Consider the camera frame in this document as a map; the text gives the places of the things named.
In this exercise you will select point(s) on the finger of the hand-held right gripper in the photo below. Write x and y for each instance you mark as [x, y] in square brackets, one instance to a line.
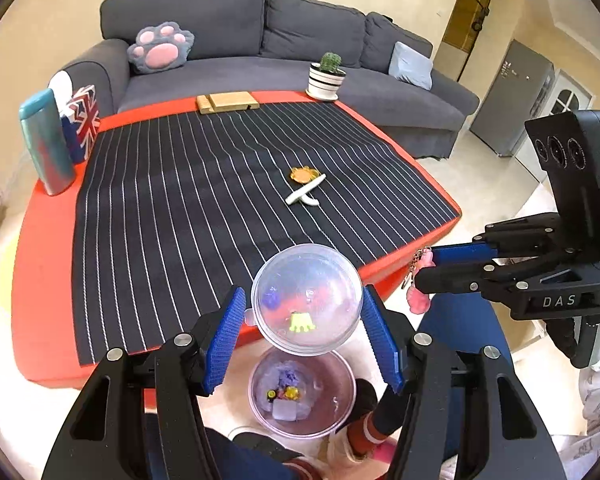
[465, 252]
[455, 277]

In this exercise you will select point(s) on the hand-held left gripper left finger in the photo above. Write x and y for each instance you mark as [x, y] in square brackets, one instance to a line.
[225, 340]

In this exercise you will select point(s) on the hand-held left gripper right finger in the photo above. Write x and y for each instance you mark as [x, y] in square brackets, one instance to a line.
[382, 340]

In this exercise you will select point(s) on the translucent pink trash bin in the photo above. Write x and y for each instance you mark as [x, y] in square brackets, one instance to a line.
[332, 377]

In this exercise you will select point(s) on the clear round container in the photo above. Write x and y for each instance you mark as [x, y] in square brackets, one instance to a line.
[305, 280]

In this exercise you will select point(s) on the person's right leg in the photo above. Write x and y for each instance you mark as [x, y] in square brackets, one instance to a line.
[455, 320]

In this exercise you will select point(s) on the person's leg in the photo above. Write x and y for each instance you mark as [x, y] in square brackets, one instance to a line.
[455, 320]
[250, 455]

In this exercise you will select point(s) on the crumpled clear plastic bag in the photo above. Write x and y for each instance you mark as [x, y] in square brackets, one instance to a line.
[287, 375]

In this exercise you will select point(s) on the white panelled door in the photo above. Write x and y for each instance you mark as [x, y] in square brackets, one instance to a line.
[565, 105]

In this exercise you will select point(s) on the person's left leg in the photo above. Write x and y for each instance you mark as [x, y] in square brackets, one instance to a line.
[250, 455]

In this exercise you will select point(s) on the grey refrigerator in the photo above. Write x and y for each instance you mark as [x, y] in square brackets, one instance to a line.
[510, 100]

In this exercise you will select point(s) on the black striped table mat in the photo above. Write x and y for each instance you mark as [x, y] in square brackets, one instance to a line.
[180, 210]

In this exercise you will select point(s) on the small white curved piece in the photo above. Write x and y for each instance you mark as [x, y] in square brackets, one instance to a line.
[311, 201]

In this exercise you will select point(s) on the white plastic knife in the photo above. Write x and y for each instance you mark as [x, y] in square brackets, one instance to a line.
[305, 190]

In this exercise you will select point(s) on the orange flat toy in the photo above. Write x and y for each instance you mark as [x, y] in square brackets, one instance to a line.
[301, 174]

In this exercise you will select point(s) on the light blue cushion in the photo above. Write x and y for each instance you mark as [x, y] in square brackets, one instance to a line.
[411, 66]

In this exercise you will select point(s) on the wooden doorway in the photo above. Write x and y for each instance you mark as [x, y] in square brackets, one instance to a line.
[465, 30]

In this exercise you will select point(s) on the potted cactus in striped pot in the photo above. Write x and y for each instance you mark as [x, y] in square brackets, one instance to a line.
[326, 80]

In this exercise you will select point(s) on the yellow round object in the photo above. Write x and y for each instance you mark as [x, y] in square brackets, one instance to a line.
[7, 275]

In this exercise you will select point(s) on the wooden phone stand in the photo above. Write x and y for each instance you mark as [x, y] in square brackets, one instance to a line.
[230, 101]

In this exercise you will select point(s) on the flag print tissue box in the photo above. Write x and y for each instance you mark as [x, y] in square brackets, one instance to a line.
[82, 122]

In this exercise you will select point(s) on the teal bottle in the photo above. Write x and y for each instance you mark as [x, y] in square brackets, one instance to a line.
[47, 145]

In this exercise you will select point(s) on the dark grey sofa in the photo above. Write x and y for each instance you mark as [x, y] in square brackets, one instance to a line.
[260, 77]

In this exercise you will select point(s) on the grey pink paw cushion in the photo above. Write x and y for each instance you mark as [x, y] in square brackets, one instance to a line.
[160, 50]

